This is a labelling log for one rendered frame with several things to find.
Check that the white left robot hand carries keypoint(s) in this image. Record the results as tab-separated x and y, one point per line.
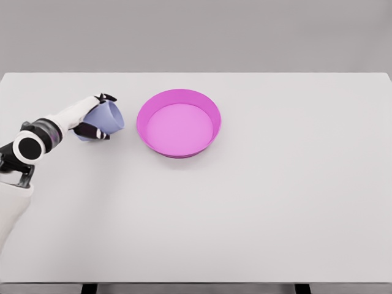
82	111

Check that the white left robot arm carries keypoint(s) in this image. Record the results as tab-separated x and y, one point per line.
30	147

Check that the lavender blue cup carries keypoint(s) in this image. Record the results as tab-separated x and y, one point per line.
102	121

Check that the pink round plate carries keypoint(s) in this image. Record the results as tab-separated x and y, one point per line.
179	123

